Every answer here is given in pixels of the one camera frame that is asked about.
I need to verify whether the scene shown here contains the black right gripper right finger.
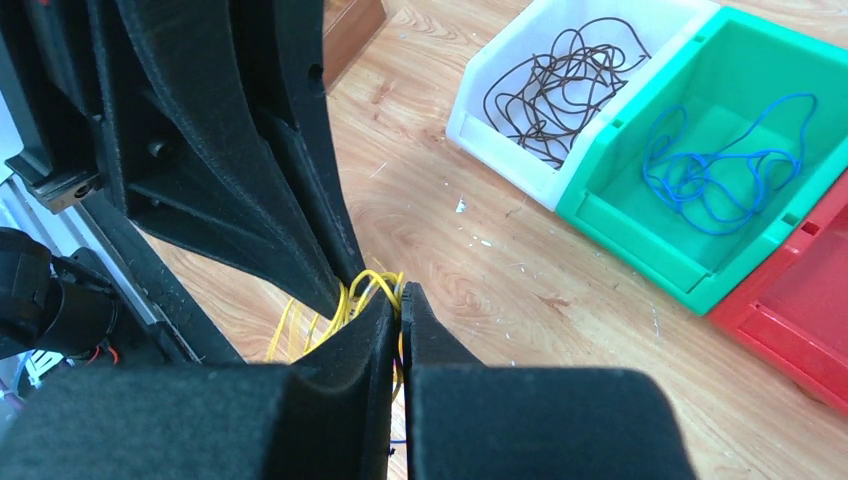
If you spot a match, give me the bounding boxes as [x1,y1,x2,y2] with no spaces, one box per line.
[401,282,696,479]

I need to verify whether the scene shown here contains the green plastic bin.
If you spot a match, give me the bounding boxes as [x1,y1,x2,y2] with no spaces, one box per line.
[556,7,847,315]

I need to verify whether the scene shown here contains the blue cable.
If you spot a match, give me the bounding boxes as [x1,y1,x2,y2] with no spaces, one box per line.
[641,92,819,238]

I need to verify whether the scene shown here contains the yellow cable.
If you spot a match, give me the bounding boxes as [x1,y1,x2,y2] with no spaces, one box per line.
[264,268,407,405]

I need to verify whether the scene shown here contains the red plastic bin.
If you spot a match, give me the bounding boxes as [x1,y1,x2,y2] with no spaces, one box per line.
[706,182,847,414]

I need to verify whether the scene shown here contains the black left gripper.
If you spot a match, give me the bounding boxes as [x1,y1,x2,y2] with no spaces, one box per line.
[1,1,342,316]

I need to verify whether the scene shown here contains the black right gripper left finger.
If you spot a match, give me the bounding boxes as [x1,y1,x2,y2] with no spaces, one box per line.
[1,294,397,479]

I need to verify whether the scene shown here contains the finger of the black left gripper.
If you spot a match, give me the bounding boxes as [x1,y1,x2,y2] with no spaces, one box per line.
[231,0,364,284]

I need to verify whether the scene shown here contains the white plastic bin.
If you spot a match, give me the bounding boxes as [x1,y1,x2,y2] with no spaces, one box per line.
[447,1,718,210]

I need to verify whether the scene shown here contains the wooden compartment tray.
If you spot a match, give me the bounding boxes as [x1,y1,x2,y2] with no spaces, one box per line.
[322,0,387,92]

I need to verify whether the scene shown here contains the dark cables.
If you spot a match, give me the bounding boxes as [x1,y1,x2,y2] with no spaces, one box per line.
[482,16,654,170]

